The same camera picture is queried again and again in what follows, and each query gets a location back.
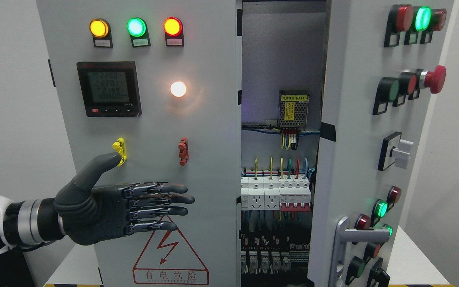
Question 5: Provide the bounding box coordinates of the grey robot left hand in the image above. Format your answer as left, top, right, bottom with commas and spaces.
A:
54, 153, 195, 246

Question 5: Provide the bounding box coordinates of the grey cabinet door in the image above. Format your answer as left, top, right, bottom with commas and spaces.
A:
308, 0, 454, 287
37, 0, 241, 287

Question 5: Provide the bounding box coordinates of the red electrical hazard warning sticker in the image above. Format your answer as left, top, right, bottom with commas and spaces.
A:
133, 229, 210, 285

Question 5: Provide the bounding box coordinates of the black digital power meter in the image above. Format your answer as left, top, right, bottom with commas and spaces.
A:
76, 61, 141, 117

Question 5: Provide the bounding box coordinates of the white glowing indicator lamp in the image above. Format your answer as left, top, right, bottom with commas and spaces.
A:
171, 81, 186, 98

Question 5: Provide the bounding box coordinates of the white lower relay row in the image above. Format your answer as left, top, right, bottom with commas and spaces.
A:
239, 231, 311, 275

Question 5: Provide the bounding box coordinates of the yellow indicator light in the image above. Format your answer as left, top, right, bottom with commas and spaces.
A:
89, 18, 113, 48

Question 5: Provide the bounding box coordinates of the green indicator light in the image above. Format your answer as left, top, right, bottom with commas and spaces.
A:
126, 18, 151, 47

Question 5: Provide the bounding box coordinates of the white socket breaker row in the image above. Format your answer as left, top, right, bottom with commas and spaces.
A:
241, 175, 311, 211

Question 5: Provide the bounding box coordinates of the red indicator light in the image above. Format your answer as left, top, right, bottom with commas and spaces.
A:
163, 17, 184, 47

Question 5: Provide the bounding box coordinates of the metal mesh power supply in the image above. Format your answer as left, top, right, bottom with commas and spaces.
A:
278, 90, 310, 128

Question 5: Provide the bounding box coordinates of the red emergency stop button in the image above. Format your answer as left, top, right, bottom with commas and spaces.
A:
415, 65, 446, 94

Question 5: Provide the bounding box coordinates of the yellow terminal post block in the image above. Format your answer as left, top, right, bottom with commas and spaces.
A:
112, 138, 128, 167

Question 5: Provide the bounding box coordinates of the red terminal post block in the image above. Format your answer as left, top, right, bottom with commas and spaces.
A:
178, 138, 189, 166

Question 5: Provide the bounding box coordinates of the silver door handle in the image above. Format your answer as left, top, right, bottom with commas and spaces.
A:
328, 216, 391, 287

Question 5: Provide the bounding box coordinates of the white right door selector switch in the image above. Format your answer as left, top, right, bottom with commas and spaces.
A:
377, 132, 414, 171

